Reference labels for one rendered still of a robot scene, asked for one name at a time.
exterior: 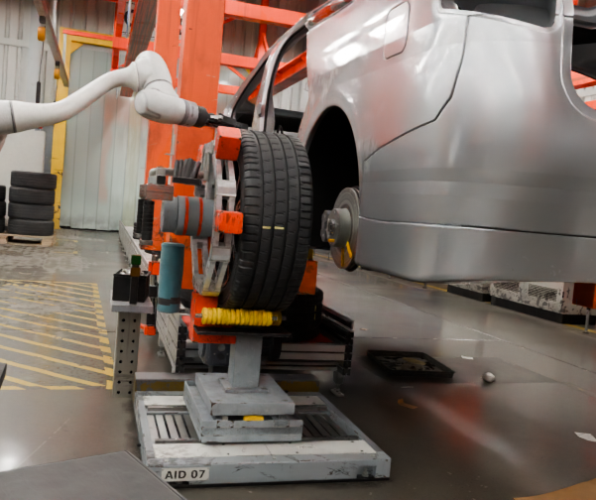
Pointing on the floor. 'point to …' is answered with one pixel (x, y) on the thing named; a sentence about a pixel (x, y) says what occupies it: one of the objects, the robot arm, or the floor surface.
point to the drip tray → (410, 361)
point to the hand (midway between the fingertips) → (239, 127)
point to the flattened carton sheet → (591, 490)
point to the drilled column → (126, 353)
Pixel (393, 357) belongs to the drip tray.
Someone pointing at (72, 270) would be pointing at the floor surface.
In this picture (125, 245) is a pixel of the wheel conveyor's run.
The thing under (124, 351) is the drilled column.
